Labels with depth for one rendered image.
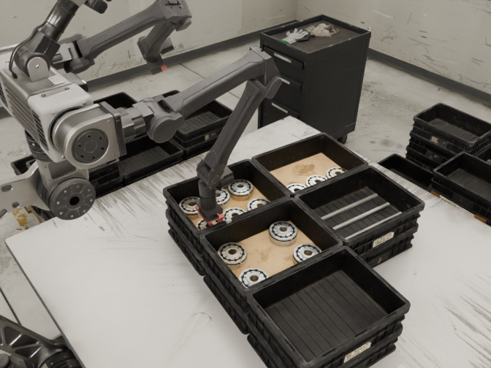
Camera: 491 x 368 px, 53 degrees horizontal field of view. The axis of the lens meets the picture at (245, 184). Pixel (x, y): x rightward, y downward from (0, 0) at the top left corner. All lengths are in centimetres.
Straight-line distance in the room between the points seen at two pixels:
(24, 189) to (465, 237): 167
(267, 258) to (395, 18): 383
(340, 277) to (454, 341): 42
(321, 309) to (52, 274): 100
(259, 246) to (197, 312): 32
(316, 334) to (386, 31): 413
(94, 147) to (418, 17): 421
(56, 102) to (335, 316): 102
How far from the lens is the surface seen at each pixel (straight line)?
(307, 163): 222
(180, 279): 188
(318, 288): 169
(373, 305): 168
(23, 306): 291
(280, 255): 177
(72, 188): 156
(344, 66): 346
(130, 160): 308
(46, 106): 127
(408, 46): 523
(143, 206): 221
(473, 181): 295
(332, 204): 201
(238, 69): 141
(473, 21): 484
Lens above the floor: 209
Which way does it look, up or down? 37 degrees down
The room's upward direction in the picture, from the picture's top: 1 degrees clockwise
